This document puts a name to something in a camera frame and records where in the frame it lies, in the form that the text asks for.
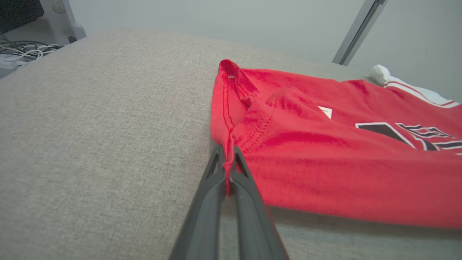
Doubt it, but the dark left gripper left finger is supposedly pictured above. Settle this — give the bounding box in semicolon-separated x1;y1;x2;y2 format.
169;144;227;260

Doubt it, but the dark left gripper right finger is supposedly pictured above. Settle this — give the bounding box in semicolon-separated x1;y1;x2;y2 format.
229;146;289;260

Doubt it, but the red basketball jersey white trim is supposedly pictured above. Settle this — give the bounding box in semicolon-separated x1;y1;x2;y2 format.
210;59;462;230

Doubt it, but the grey fabric sofa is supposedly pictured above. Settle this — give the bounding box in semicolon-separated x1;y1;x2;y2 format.
0;28;462;260

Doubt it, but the grey desk leg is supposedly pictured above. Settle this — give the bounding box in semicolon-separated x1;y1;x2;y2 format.
40;0;87;44

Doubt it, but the white power adapter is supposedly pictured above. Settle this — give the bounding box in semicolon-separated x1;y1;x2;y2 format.
0;58;27;70

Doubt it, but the dark box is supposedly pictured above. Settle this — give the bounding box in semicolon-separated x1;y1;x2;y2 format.
0;0;45;34

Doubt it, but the grey metal partition post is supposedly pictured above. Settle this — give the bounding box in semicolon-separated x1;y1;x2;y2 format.
332;0;388;66

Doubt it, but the white cable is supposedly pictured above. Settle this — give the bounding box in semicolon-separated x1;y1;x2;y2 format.
0;43;61;62

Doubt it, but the grey cable bundle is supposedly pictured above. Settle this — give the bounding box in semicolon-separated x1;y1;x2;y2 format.
0;34;49;55

